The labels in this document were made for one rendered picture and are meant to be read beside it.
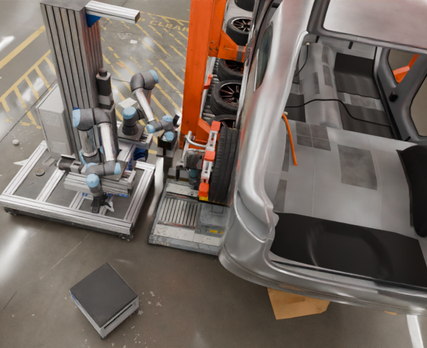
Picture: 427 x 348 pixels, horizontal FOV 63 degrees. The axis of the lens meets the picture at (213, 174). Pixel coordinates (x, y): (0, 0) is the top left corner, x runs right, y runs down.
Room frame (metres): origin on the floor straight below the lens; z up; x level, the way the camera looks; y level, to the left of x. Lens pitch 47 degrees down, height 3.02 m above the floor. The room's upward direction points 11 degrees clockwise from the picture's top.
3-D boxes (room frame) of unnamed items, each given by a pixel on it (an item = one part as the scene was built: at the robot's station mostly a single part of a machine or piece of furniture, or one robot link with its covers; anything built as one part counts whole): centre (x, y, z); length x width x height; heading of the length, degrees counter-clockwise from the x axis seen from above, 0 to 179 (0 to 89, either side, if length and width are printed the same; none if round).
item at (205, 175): (2.11, 0.06, 0.85); 0.54 x 0.07 x 0.54; 1
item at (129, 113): (2.36, 0.83, 0.98); 0.13 x 0.12 x 0.14; 134
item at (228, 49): (4.55, 0.01, 0.69); 0.52 x 0.17 x 0.35; 91
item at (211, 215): (2.11, -0.11, 0.32); 0.40 x 0.30 x 0.28; 1
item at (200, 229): (2.11, -0.11, 0.13); 0.50 x 0.36 x 0.10; 1
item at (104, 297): (1.03, 0.65, 0.17); 0.43 x 0.36 x 0.34; 55
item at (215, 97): (3.72, -0.10, 0.39); 0.66 x 0.66 x 0.24
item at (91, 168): (1.46, 0.77, 1.23); 0.11 x 0.11 x 0.08; 26
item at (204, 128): (2.62, -0.02, 0.69); 0.52 x 0.17 x 0.35; 91
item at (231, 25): (5.71, -0.07, 0.39); 0.66 x 0.66 x 0.24
